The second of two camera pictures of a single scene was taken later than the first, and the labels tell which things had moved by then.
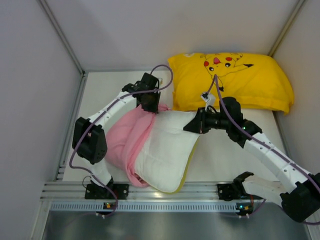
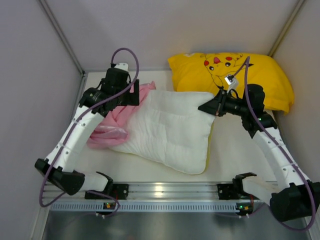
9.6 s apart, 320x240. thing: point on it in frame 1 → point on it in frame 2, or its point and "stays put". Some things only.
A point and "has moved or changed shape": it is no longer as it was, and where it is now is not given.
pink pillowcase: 125,135 has moved or changed shape
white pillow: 163,159 → 168,127
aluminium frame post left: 82,71 stays put
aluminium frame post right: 299,5 stays put
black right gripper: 200,121 → 220,103
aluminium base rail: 190,191 stays put
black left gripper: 149,100 → 135,92
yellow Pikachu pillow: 260,81 stays put
